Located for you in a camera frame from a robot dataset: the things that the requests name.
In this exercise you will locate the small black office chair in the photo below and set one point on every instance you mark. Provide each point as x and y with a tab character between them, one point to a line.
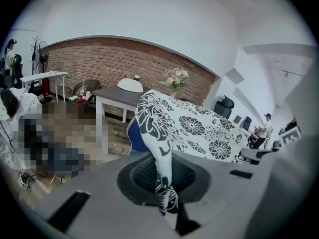
246	123

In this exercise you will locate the black white floral cushion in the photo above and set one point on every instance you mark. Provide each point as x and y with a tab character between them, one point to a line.
194	131

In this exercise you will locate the black standing fan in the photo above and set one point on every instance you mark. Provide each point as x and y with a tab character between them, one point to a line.
43	56

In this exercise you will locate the black coat rack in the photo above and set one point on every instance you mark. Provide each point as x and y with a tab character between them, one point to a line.
35	56

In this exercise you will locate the black white patterned block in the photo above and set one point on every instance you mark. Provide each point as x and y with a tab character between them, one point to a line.
23	182

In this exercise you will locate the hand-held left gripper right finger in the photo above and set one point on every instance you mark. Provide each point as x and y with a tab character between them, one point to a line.
187	220

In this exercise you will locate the brown wicker chair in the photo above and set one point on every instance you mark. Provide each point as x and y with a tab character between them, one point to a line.
91	85

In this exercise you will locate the clear plastic bottle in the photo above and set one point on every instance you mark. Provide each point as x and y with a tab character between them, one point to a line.
81	90

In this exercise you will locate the brown picture frame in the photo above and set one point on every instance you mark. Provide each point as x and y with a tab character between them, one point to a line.
237	119

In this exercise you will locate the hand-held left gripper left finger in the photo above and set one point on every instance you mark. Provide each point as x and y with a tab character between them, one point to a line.
68	209

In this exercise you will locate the red fire extinguisher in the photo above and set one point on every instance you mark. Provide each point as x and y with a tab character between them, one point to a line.
46	86

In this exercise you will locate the grey top white table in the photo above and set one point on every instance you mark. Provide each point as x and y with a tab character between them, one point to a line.
113	97

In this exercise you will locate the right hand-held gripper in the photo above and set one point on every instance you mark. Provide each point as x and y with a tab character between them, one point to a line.
290	137

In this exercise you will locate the blue chair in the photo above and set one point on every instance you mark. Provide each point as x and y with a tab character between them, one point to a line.
137	139

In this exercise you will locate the vase of pale flowers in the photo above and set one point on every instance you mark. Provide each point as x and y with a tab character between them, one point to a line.
176	80

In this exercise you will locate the white folding table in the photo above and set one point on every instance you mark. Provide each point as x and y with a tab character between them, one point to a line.
45	76

